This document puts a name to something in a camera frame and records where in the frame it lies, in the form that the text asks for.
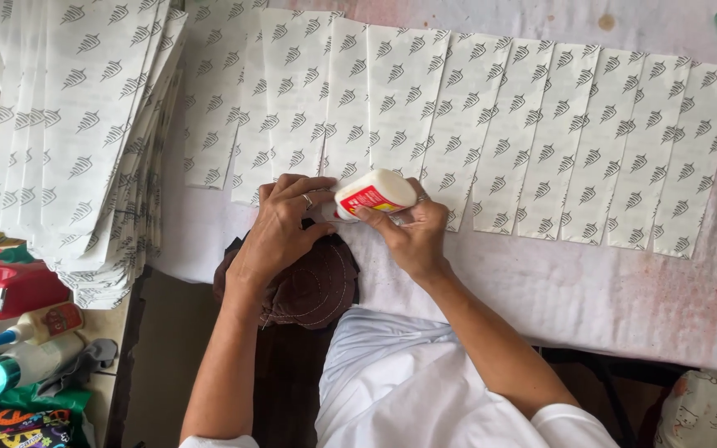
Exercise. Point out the person's right hand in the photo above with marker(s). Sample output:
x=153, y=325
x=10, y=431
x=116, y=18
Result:
x=421, y=239

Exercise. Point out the person's left hand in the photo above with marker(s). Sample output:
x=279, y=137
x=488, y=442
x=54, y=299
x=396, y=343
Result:
x=274, y=239

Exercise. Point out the white glue bottle red label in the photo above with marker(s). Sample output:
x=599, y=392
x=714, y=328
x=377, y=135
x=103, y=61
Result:
x=374, y=193

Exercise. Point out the brown stitched fabric hat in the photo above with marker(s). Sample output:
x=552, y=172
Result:
x=315, y=286

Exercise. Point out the stained white tablecloth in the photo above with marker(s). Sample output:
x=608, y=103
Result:
x=520, y=292

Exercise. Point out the row of leaf-print paper bags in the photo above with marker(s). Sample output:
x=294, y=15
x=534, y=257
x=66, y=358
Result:
x=508, y=124

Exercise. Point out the person's white shirt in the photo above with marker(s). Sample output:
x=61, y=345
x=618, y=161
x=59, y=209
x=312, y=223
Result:
x=408, y=392

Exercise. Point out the stack of leaf-print paper bags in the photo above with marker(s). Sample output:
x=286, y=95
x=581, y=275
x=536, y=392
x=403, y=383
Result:
x=84, y=137

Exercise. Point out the grey cloth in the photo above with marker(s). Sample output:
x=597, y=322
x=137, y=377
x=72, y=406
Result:
x=78, y=367

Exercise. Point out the glue bottle blue nozzle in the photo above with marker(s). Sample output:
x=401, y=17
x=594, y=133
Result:
x=41, y=323

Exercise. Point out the green bottle cap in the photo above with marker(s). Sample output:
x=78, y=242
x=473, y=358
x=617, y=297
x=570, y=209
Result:
x=15, y=254

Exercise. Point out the red tape dispenser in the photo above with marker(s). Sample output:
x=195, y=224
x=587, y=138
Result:
x=16, y=286

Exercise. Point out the white bottle teal cap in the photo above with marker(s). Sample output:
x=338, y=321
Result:
x=22, y=364

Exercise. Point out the colourful patterned bag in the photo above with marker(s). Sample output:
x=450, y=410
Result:
x=13, y=429

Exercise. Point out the cartoon print cushion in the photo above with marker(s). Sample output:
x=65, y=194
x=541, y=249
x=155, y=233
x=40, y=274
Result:
x=707, y=410

